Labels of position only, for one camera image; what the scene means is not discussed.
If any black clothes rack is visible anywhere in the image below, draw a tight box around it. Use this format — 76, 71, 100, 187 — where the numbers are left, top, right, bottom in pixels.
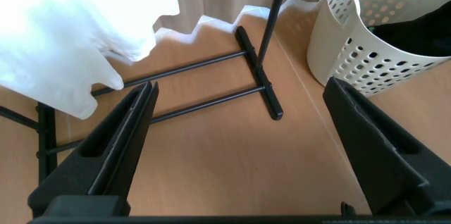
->
0, 0, 293, 185

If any black garment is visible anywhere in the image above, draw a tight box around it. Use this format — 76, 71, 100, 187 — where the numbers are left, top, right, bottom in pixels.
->
371, 0, 451, 58

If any white garment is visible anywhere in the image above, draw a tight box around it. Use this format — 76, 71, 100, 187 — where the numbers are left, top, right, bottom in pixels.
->
0, 0, 181, 120

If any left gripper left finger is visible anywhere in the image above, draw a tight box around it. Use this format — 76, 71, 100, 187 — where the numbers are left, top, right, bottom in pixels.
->
27, 80, 159, 218

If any white laundry basket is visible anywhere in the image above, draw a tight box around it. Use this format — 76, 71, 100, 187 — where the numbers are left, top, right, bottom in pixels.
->
306, 0, 451, 97

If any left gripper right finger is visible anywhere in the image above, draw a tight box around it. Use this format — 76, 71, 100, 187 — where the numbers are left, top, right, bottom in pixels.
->
322, 75, 451, 216

